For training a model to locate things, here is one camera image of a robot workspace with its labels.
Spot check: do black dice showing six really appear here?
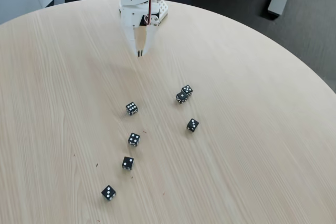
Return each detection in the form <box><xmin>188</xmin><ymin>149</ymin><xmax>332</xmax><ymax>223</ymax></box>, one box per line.
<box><xmin>125</xmin><ymin>101</ymin><xmax>139</xmax><ymax>116</ymax></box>

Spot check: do black dice showing three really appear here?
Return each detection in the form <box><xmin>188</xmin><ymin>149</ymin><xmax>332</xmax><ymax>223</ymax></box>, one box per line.
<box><xmin>101</xmin><ymin>184</ymin><xmax>117</xmax><ymax>201</ymax></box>
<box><xmin>186</xmin><ymin>118</ymin><xmax>200</xmax><ymax>133</ymax></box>

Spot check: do black dice showing five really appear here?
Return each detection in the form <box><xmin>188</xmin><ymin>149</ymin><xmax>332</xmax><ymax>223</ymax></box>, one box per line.
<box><xmin>181</xmin><ymin>84</ymin><xmax>194</xmax><ymax>97</ymax></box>

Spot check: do black dice showing one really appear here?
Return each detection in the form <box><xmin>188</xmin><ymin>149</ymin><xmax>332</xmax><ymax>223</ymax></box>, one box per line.
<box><xmin>175</xmin><ymin>91</ymin><xmax>188</xmax><ymax>104</ymax></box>

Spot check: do black dice showing four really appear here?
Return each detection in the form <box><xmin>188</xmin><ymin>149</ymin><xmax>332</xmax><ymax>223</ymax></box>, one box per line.
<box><xmin>128</xmin><ymin>132</ymin><xmax>141</xmax><ymax>147</ymax></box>

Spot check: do black dice showing two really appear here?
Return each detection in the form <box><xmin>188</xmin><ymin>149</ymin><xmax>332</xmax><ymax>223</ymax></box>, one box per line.
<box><xmin>121</xmin><ymin>156</ymin><xmax>135</xmax><ymax>171</ymax></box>

